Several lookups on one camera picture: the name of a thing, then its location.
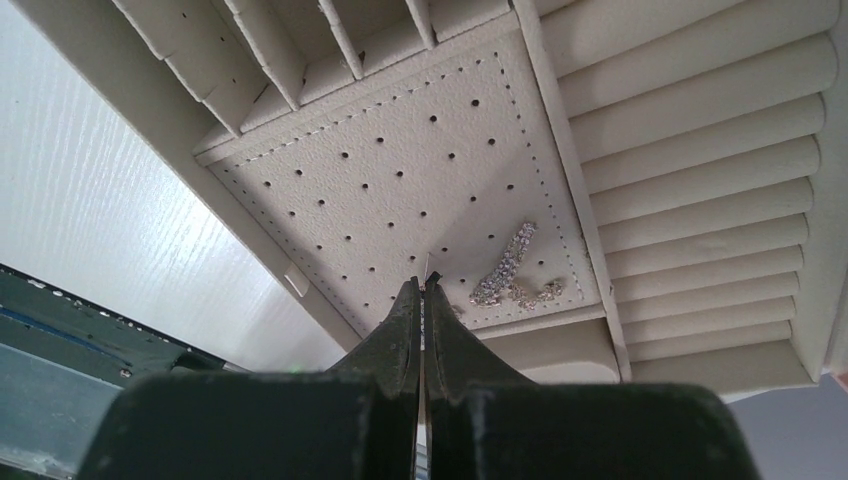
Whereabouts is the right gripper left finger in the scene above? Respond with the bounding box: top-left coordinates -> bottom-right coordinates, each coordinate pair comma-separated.
78,279 -> 421,479

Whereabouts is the small silver pendant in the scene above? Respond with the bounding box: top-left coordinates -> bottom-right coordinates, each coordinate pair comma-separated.
468,221 -> 564,311

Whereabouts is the black mounting rail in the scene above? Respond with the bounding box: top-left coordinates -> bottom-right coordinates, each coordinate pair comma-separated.
1,264 -> 225,387

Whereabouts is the pink jewelry box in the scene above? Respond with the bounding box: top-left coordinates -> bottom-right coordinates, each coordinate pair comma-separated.
9,0 -> 848,404

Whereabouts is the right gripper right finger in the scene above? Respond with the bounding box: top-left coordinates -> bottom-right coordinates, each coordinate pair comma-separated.
423,274 -> 759,479

